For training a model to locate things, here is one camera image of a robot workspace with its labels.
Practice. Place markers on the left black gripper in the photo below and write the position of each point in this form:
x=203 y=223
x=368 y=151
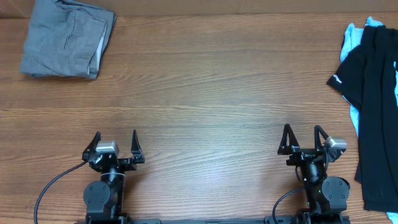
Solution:
x=129 y=164

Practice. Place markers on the black polo shirt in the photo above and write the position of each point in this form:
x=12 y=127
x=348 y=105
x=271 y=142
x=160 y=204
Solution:
x=367 y=79

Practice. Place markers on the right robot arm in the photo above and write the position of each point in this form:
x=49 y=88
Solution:
x=326 y=196

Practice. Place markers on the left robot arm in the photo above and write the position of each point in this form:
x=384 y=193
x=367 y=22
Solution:
x=104 y=198

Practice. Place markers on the folded grey shorts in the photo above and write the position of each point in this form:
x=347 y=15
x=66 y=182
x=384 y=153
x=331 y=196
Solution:
x=66 y=39

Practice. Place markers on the light blue shirt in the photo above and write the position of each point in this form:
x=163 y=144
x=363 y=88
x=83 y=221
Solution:
x=352 y=39

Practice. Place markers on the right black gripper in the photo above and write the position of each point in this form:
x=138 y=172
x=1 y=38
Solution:
x=305 y=153

